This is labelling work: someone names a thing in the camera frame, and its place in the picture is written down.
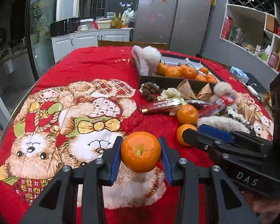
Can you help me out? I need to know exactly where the mandarin orange in box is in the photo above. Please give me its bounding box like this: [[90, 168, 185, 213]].
[[183, 67, 198, 80]]

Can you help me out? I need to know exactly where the brown triangular paper packet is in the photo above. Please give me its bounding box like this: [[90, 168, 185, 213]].
[[176, 79, 197, 100]]

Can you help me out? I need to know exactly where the blue wet wipes pack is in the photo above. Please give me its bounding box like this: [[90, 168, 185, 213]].
[[230, 66, 249, 84]]

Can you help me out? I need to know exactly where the red lid plastic bottle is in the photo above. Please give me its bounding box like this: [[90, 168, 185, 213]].
[[185, 94, 236, 118]]

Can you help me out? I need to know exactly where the cream lace scrunchie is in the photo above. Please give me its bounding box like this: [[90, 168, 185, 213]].
[[157, 88, 181, 101]]

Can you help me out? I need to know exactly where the white kitchen cabinet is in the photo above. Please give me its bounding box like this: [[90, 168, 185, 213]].
[[51, 28, 133, 62]]

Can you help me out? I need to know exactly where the mandarin orange later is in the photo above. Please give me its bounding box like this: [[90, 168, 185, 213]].
[[120, 131, 162, 173]]

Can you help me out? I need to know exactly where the black microwave oven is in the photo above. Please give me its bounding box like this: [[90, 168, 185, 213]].
[[50, 18, 81, 38]]

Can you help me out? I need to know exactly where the black shallow gift box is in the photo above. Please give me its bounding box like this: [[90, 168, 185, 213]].
[[135, 51, 225, 93]]

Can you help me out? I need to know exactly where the red gold rectangular box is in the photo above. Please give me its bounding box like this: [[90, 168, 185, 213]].
[[139, 98, 183, 114]]

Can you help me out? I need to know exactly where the brown wooden chair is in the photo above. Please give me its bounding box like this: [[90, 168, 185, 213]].
[[98, 40, 168, 51]]

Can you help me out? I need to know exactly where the red teddy bear quilt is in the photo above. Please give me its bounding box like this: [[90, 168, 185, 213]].
[[0, 46, 274, 223]]

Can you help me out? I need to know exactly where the wall shelf unit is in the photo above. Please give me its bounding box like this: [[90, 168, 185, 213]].
[[220, 0, 280, 74]]

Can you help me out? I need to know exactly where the pink fluffy scrunchie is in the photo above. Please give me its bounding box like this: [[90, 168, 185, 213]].
[[131, 46, 161, 76]]

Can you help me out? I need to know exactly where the mandarin orange on quilt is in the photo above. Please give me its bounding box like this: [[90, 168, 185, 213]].
[[176, 105, 199, 125]]

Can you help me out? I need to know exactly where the grey fluffy plush scrunchie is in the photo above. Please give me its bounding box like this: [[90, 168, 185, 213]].
[[213, 82, 237, 97]]

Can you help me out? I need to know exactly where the person's right hand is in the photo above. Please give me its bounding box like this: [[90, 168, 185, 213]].
[[243, 191, 280, 224]]

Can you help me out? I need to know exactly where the white fluffy scrunchie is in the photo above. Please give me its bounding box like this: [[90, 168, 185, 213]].
[[196, 116, 250, 133]]

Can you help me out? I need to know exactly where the brown knitted scrunchie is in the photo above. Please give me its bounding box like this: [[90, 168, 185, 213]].
[[140, 82, 163, 102]]

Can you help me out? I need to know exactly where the white crochet scrunchie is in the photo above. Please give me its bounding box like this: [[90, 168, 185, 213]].
[[226, 103, 250, 126]]

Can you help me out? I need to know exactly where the silver double door refrigerator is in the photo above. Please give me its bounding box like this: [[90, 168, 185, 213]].
[[133, 0, 211, 56]]

